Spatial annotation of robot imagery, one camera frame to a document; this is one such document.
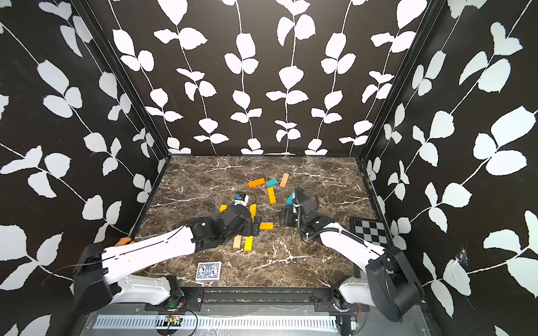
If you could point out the teal short block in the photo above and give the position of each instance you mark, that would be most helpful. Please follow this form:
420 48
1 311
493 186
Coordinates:
271 183

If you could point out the amber long block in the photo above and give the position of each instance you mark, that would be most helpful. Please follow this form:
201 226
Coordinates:
272 197

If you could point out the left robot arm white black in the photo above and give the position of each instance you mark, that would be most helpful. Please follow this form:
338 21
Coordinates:
104 276

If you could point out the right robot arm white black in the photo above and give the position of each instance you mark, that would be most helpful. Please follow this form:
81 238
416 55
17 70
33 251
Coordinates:
391 285

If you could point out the tan wood long block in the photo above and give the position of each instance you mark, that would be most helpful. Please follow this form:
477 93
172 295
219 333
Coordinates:
237 242

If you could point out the cyan long block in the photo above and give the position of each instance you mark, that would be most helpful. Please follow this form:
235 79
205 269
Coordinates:
290 199

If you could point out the orange long block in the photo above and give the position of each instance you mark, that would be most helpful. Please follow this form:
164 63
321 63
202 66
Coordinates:
256 183

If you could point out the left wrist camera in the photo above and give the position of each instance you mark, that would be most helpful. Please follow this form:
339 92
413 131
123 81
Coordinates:
241 198

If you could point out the orange plush toy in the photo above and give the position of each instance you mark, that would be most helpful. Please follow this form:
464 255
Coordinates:
124 241

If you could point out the white perforated rail strip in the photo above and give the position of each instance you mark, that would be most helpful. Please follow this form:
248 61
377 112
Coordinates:
190 322

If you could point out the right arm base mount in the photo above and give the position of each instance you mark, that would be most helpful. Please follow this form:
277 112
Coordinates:
328 300

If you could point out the amber short block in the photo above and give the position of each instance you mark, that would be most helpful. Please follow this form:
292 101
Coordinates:
266 226

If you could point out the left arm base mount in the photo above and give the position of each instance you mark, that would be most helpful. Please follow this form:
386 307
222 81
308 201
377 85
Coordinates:
191 298

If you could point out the black white checkerboard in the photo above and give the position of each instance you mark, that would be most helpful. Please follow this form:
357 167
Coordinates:
370 231

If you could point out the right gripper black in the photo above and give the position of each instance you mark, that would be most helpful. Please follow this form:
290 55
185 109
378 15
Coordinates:
287 216

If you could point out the natural wood long block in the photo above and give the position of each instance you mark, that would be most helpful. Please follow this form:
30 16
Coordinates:
284 180

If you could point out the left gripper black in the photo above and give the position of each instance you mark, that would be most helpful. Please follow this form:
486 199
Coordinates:
249 230

